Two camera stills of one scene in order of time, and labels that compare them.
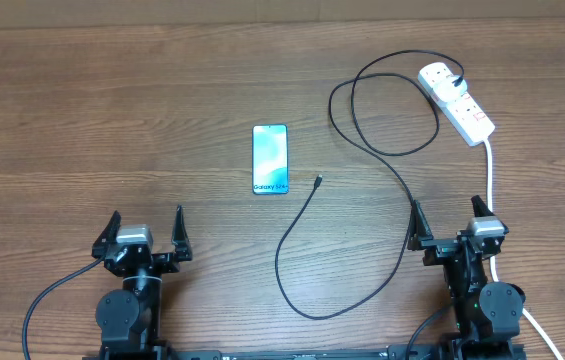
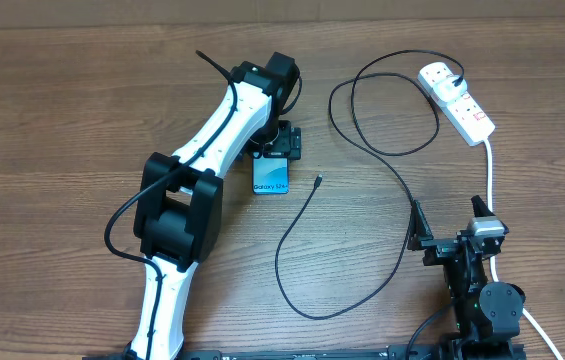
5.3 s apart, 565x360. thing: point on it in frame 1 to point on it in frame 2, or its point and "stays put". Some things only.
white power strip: (464, 114) stays put
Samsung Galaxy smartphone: (270, 159) stays put
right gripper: (440, 248) stays put
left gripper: (168, 263) to (288, 141)
